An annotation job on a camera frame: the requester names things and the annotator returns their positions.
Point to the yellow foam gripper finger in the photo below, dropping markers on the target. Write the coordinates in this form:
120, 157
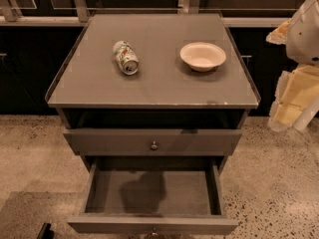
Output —
279, 35
294, 93

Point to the grey drawer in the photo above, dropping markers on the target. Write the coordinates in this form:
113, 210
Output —
153, 196
152, 142

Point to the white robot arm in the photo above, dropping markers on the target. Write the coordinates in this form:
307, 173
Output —
302, 44

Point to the grey drawer cabinet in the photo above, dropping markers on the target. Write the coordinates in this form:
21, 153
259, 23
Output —
90, 90

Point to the grey top drawer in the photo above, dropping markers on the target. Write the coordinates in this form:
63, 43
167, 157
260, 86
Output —
152, 142

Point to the white paper bowl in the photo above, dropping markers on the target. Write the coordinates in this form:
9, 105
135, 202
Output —
202, 57

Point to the green white soda can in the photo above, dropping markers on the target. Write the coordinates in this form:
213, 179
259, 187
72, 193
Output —
126, 58

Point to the black object at floor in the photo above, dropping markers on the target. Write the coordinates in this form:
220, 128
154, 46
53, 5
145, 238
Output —
45, 232

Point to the white cylindrical post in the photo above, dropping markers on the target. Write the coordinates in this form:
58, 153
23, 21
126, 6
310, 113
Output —
307, 115

